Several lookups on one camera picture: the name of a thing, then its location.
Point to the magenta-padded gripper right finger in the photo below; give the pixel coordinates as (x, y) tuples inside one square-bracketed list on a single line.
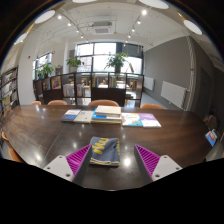
[(165, 166)]

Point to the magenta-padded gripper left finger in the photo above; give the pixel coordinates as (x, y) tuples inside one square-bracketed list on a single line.
[(60, 166)]

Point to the grey towel with yellow letters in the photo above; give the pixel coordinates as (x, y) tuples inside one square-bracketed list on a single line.
[(108, 155)]

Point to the orange chair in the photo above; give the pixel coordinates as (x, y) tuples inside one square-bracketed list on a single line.
[(15, 156), (4, 136)]

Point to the purple and white book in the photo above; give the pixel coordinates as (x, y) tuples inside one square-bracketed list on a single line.
[(150, 120)]

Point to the dark blue book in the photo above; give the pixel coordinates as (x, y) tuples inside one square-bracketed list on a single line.
[(70, 115)]

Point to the blue printed box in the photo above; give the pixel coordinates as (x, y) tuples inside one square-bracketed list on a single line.
[(211, 137)]

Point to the white flat book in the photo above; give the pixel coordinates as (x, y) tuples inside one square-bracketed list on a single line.
[(84, 116)]

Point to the colourful picture book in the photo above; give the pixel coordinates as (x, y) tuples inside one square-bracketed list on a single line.
[(131, 119)]

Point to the blue-covered book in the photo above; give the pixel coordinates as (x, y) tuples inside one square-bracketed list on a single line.
[(98, 116)]

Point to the thick striped-edge book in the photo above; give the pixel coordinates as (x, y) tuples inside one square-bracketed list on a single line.
[(106, 121)]

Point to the large white radiator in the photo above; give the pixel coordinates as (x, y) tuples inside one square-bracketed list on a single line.
[(173, 94)]

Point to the small white radiator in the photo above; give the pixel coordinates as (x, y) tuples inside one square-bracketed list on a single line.
[(149, 83)]

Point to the dark open shelf unit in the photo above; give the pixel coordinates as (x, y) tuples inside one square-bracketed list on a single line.
[(106, 95)]

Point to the bushy potted plant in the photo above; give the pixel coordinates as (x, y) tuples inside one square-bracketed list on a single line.
[(46, 70)]

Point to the small potted plant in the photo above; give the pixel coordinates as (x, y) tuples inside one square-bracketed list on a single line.
[(75, 62)]

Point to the side window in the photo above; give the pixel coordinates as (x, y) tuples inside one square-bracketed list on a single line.
[(42, 60)]

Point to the large potted plant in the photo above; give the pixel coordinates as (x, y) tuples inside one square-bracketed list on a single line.
[(116, 60)]

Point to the large window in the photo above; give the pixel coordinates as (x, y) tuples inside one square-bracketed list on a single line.
[(105, 48)]

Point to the round ceiling lamps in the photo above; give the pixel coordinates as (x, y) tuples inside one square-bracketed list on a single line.
[(192, 27)]

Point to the ceiling air conditioner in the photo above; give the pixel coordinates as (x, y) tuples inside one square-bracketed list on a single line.
[(102, 28)]

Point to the ceiling track spotlights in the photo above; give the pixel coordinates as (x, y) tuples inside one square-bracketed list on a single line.
[(144, 12)]

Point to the wall bookcase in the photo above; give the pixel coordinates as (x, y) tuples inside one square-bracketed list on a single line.
[(8, 90)]

